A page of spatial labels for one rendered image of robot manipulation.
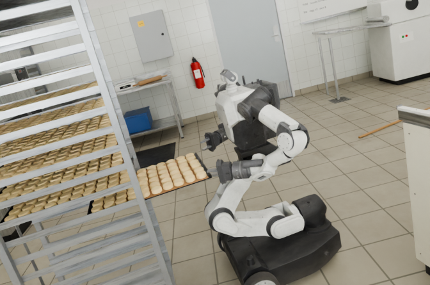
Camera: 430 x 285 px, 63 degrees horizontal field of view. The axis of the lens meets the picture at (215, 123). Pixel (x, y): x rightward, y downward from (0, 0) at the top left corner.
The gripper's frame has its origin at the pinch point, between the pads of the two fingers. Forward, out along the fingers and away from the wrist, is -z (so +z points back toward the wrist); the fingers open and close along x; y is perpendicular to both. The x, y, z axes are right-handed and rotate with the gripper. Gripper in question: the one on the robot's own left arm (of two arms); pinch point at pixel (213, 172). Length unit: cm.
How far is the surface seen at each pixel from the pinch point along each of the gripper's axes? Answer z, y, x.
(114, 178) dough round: -43.4, 17.4, 10.1
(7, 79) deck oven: -257, -145, 62
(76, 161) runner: -47, 33, 27
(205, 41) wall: -114, -392, 44
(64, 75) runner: -41, 29, 63
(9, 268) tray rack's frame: -80, 56, -10
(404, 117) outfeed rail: 90, -19, 9
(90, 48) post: -28, 25, 71
